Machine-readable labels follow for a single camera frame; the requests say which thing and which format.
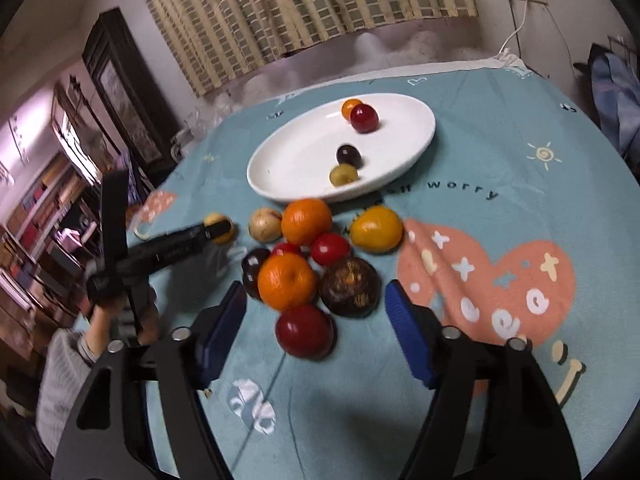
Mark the pale yellow round fruit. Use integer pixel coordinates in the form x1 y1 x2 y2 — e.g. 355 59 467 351
202 213 236 245

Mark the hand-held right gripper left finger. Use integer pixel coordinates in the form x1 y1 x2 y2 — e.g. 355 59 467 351
50 280 248 480

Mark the white power cable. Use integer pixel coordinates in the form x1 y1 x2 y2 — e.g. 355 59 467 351
497 0 531 56

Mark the blue clothes pile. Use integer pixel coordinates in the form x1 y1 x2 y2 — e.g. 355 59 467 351
587 42 640 157

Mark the green yellow round fruit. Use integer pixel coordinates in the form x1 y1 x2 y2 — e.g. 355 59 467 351
329 163 359 187

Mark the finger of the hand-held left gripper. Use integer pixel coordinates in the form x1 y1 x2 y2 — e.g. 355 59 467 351
165 224 236 262

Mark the yellow-orange tomato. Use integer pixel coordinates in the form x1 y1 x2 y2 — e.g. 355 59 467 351
349 206 404 254

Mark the dark wooden framed picture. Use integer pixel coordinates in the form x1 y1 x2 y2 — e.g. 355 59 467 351
81 7 183 176

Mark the white cloth under tablecloth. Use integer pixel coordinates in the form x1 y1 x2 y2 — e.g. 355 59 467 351
350 50 528 83

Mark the dark purple plum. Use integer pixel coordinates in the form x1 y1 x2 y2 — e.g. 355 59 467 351
242 247 273 281
336 144 363 169
243 275 266 302

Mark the clear plastic bag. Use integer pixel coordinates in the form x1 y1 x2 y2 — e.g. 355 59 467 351
182 92 237 139

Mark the wooden bookshelf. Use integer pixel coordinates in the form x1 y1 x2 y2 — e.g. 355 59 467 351
0 155 101 321

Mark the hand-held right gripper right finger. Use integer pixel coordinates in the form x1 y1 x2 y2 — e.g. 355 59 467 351
384 280 583 480

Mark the person's left forearm grey sleeve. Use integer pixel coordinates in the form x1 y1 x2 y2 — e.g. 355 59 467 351
34 327 108 456

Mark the large dark red plum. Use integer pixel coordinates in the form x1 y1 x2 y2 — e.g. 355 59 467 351
275 305 335 359

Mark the orange tangerine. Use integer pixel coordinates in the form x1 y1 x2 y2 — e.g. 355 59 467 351
257 253 319 311
281 198 334 247

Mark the person's left hand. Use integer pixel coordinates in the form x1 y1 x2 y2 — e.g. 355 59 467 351
87 285 162 350

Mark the dark brown mangosteen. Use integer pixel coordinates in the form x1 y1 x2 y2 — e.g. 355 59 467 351
320 257 380 319

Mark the white oval plate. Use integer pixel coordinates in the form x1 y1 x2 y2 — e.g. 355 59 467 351
246 92 437 204

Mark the beige checked curtain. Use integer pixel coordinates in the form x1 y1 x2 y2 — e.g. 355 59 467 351
127 0 481 98

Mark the beige round fruit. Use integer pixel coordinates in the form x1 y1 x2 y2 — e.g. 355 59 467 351
248 207 283 242

